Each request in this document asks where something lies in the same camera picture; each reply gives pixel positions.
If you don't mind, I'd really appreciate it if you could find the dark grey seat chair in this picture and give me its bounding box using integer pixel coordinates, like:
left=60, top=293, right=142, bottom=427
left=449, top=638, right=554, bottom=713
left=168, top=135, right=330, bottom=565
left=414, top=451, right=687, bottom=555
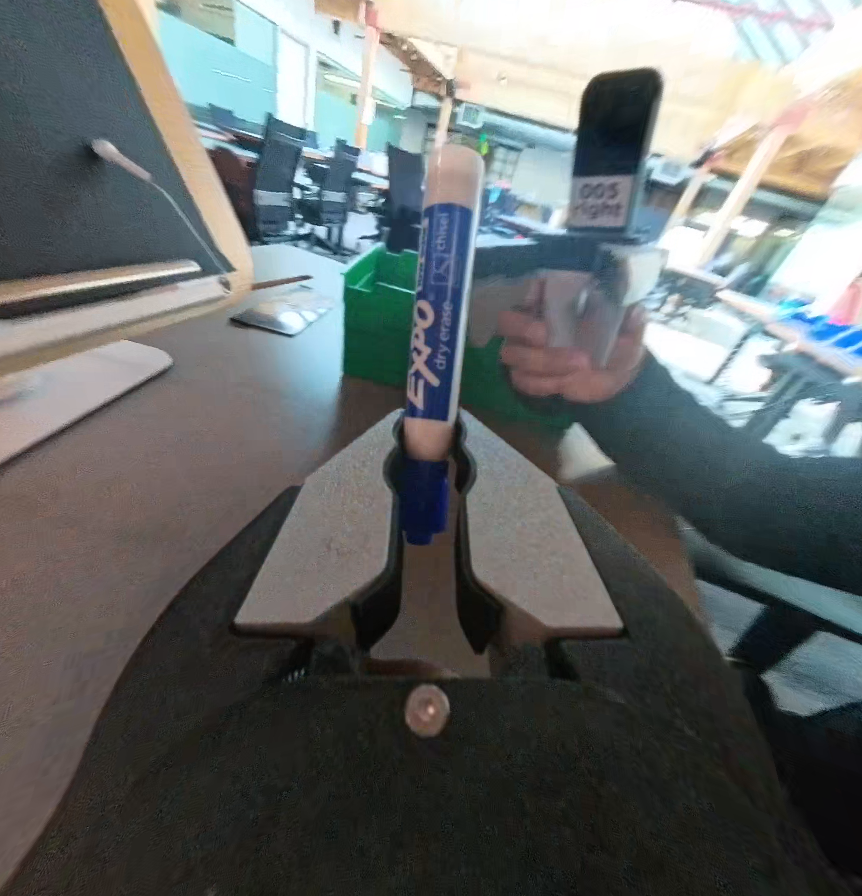
left=683, top=525, right=862, bottom=674

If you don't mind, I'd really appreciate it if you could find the black office chair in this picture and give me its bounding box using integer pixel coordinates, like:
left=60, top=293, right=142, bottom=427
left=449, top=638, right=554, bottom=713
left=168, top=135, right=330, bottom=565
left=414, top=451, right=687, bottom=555
left=384, top=143, right=428, bottom=254
left=317, top=139, right=363, bottom=254
left=252, top=112, right=309, bottom=244

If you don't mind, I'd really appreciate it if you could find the black flat plate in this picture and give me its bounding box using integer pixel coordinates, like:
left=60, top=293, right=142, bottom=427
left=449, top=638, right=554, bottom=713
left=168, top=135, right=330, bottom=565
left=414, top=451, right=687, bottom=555
left=231, top=287, right=335, bottom=337

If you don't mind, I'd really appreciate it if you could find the wire clip with white tip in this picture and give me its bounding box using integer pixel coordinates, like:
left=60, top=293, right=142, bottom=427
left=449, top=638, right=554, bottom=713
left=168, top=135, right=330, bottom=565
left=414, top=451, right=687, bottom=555
left=91, top=139, right=233, bottom=293

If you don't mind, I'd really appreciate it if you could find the blue marker pen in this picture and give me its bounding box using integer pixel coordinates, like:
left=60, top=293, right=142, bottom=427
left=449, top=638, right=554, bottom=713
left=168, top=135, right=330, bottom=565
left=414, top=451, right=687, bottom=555
left=400, top=146, right=486, bottom=546

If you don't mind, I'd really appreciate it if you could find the silver clamp bar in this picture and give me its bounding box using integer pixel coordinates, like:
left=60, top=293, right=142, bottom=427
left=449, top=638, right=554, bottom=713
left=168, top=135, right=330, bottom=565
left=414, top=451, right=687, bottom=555
left=0, top=259, right=233, bottom=366

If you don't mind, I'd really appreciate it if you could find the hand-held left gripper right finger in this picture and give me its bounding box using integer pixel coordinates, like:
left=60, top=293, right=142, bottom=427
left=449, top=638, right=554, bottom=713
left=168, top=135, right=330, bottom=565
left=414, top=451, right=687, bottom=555
left=455, top=409, right=626, bottom=655

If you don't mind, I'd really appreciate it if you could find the black board with wooden edge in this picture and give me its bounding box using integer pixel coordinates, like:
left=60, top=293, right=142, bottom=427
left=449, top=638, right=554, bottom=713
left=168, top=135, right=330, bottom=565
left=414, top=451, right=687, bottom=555
left=0, top=0, right=254, bottom=324

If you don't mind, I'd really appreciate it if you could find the cluster of blue bins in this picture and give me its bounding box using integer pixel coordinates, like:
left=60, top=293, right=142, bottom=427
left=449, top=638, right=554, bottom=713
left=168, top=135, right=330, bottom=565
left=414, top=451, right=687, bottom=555
left=788, top=314, right=862, bottom=359

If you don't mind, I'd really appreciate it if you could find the person's right forearm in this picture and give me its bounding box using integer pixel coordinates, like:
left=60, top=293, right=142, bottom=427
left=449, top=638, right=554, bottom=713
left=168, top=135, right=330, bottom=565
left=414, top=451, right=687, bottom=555
left=571, top=357, right=862, bottom=596

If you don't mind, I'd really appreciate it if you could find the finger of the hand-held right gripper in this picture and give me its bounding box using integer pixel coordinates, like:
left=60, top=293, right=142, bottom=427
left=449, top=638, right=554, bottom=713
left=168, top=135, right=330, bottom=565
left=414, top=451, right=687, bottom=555
left=597, top=248, right=670, bottom=368
left=539, top=274, right=591, bottom=349

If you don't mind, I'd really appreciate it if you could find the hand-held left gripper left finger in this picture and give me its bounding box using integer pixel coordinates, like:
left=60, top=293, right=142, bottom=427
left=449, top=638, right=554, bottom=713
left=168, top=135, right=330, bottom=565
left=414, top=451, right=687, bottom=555
left=233, top=408, right=406, bottom=652

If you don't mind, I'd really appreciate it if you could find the stack of green bins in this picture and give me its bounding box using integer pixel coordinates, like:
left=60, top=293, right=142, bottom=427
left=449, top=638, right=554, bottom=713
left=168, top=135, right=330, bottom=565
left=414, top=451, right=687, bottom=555
left=342, top=245, right=573, bottom=429

